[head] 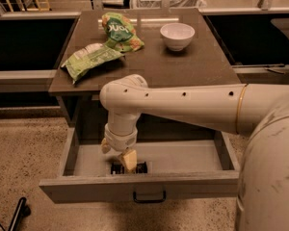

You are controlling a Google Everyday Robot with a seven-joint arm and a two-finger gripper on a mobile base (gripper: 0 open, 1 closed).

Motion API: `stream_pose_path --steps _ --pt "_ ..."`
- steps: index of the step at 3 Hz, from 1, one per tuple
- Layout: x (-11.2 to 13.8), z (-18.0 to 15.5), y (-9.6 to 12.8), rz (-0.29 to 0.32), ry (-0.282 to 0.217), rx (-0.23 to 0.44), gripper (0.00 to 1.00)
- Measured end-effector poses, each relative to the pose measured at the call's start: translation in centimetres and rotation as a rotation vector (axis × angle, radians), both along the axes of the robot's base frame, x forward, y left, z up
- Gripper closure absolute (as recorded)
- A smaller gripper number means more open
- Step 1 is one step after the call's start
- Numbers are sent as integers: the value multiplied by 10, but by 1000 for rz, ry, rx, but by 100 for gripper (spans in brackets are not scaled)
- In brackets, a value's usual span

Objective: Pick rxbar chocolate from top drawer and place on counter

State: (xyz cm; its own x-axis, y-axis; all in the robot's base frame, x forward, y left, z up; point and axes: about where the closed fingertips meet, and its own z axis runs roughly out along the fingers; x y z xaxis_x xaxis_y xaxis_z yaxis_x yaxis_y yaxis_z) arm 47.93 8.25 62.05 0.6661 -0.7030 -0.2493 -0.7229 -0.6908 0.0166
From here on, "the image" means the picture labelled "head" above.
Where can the rxbar chocolate bar wrapper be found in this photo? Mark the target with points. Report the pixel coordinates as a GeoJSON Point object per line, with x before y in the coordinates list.
{"type": "Point", "coordinates": [118, 168]}

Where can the green chip bag upright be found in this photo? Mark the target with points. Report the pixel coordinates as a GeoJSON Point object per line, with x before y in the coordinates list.
{"type": "Point", "coordinates": [121, 34]}

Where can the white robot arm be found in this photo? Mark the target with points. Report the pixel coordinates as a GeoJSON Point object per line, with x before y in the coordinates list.
{"type": "Point", "coordinates": [260, 112]}

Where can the light green snack bag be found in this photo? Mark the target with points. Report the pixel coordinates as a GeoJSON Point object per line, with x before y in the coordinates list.
{"type": "Point", "coordinates": [87, 58]}

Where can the black drawer handle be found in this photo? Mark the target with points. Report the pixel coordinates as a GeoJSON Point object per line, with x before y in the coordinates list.
{"type": "Point", "coordinates": [149, 198]}

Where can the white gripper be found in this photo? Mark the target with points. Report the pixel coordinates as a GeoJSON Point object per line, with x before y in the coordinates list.
{"type": "Point", "coordinates": [119, 141]}

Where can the white wire basket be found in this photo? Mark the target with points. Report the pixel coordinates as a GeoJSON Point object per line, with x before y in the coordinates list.
{"type": "Point", "coordinates": [156, 4]}

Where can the white ceramic bowl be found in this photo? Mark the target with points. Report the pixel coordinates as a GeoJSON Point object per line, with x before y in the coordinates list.
{"type": "Point", "coordinates": [177, 36]}

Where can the open grey top drawer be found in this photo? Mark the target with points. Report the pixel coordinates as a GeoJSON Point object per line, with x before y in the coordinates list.
{"type": "Point", "coordinates": [182, 160]}

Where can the black stand leg left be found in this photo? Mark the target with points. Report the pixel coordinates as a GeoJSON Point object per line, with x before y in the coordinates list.
{"type": "Point", "coordinates": [21, 211]}

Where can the grey cabinet with counter top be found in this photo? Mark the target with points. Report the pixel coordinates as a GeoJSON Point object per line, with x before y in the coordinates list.
{"type": "Point", "coordinates": [202, 63]}

